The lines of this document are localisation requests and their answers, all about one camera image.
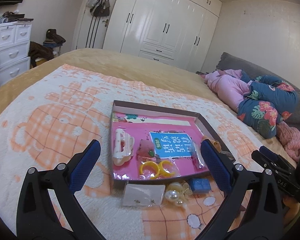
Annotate clear plastic bag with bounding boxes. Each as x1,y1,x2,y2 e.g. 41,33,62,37
191,142,206,169

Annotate blue small jewelry box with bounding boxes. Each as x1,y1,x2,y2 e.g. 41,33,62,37
188,178,211,194

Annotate pearl flower hair clip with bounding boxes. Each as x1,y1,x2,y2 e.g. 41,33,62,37
164,181,193,206

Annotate earring card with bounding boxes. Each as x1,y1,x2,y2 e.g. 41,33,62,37
122,184,165,207

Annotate yellow rings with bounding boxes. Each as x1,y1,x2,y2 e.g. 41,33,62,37
139,160,177,181

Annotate cream hair claw clip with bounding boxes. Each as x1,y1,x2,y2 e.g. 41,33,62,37
112,128,135,166

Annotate pink pompom hair tie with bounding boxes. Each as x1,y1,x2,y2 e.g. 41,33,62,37
136,139,161,160

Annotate person's right hand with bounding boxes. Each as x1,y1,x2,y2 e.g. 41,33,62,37
282,195,300,233

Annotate pink knitted blanket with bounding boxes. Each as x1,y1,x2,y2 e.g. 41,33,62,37
276,121,300,162

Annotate floral blue quilt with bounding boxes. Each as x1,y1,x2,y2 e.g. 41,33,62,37
237,75,299,139

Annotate orange white plaid blanket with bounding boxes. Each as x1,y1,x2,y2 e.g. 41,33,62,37
0,63,298,240

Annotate brown shallow cardboard tray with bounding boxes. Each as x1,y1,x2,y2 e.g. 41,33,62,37
110,100,235,188

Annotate bed with tan sheet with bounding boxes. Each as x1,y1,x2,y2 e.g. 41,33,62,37
0,48,300,240

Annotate white built-in wardrobe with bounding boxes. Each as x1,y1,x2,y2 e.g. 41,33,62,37
103,0,222,73

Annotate pile of dark clothes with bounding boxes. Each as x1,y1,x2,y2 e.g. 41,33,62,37
28,29,66,68

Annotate white plastic drawer cabinet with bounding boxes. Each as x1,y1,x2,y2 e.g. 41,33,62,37
0,22,32,85

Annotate white door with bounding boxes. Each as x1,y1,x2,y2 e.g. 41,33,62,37
71,0,116,50

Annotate bags hanging on door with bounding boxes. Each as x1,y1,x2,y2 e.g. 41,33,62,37
86,0,110,17

